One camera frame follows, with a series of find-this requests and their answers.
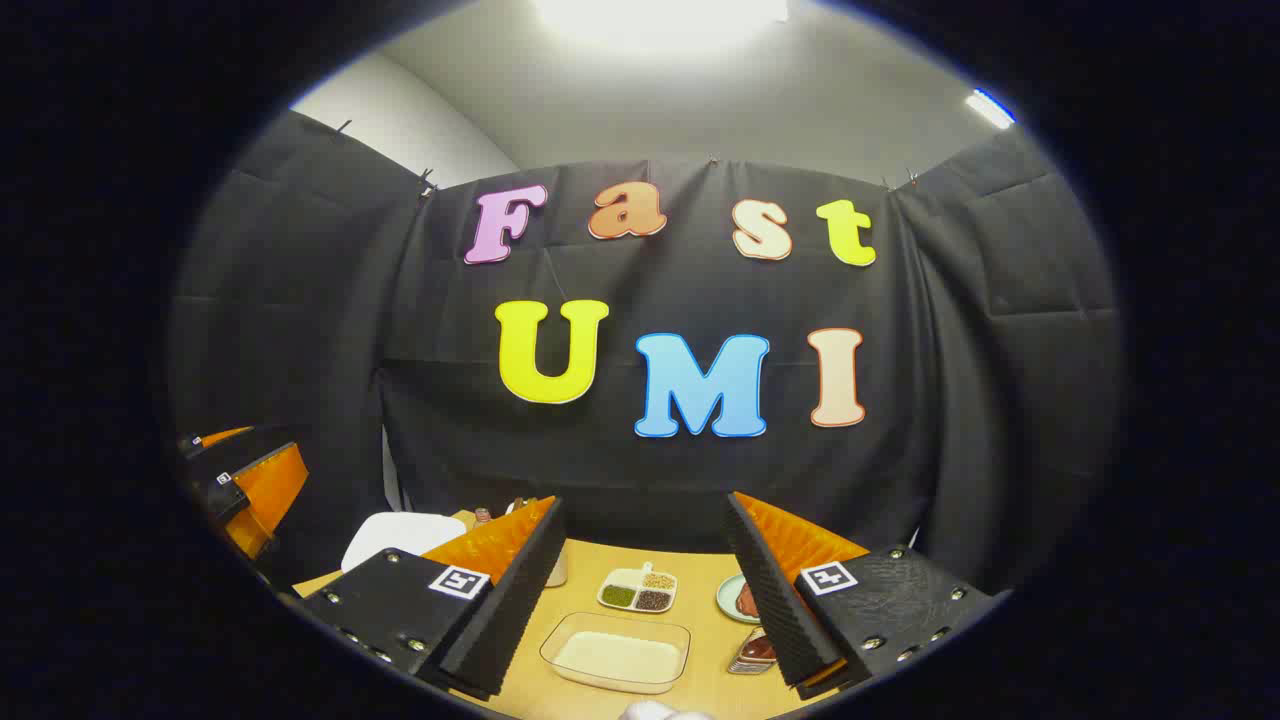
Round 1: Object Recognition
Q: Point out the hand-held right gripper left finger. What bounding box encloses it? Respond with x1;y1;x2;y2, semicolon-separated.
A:
290;497;568;701

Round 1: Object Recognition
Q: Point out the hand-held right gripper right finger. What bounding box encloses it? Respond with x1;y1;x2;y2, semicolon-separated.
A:
725;492;1001;701

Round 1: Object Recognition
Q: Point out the white rice cooker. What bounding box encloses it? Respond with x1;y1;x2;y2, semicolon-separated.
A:
340;512;467;573

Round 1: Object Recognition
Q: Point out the clear box of rice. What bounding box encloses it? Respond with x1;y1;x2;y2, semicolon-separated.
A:
540;612;693;695

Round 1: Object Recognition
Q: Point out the pale green plate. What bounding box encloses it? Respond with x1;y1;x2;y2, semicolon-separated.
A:
716;573;761;625

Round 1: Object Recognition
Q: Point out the white divided bean dish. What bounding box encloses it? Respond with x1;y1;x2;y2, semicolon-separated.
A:
597;562;679;614

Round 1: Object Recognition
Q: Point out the black backdrop cloth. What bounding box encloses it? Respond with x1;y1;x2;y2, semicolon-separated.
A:
170;110;1121;591

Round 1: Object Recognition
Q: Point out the small ceiling light panel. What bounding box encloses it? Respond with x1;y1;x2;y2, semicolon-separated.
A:
965;88;1016;129

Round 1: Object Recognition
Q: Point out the large ceiling light panel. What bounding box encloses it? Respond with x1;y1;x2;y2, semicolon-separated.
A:
535;0;791;46

